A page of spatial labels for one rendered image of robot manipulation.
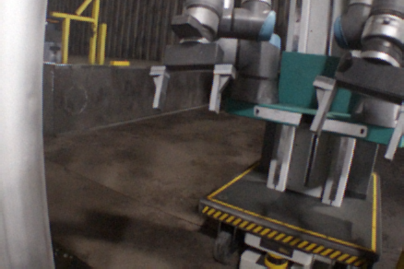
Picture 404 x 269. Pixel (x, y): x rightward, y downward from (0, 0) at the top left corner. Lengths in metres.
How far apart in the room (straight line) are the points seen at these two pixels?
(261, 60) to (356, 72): 0.60
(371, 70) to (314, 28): 0.77
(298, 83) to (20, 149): 0.99
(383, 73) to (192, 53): 0.39
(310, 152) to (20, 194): 1.09
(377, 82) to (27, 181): 0.65
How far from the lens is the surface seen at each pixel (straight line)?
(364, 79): 0.53
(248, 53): 1.08
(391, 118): 1.00
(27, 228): 0.64
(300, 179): 1.35
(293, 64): 1.19
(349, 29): 0.75
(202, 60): 0.63
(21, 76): 0.55
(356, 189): 1.44
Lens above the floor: 0.86
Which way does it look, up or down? 9 degrees down
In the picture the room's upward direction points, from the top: 5 degrees clockwise
